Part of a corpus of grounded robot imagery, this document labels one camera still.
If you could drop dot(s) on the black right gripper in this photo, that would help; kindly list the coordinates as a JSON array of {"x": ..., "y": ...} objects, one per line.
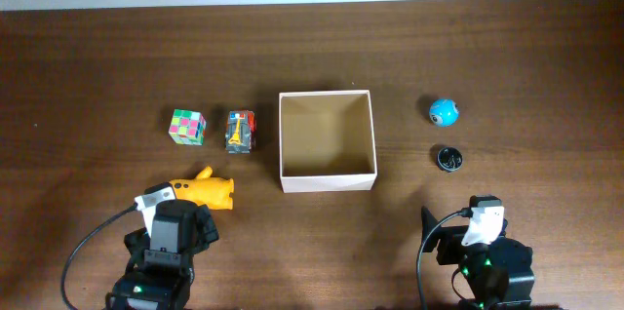
[{"x": 451, "y": 241}]

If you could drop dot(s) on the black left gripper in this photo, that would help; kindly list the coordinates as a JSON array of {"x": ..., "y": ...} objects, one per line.
[{"x": 206, "y": 228}]

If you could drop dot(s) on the yellow rubber toy animal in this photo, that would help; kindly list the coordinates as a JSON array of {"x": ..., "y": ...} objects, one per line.
[{"x": 206, "y": 189}]

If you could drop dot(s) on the black round tin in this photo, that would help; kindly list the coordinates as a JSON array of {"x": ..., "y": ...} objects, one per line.
[{"x": 449, "y": 159}]

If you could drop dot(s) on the multicoloured puzzle cube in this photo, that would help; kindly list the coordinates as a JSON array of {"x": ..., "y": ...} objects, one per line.
[{"x": 187, "y": 127}]

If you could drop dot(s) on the blue toy ball with eye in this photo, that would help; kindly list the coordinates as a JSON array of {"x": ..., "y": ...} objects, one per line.
[{"x": 443, "y": 112}]

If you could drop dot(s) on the red grey toy truck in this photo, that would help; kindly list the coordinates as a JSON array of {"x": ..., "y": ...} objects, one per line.
[{"x": 240, "y": 132}]

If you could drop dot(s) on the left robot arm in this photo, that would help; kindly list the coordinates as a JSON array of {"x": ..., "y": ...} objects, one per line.
[{"x": 160, "y": 272}]

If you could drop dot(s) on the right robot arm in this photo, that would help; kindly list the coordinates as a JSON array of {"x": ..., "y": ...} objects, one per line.
[{"x": 496, "y": 268}]

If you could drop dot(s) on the white square cardboard box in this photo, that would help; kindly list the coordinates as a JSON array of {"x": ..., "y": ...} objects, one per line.
[{"x": 326, "y": 141}]

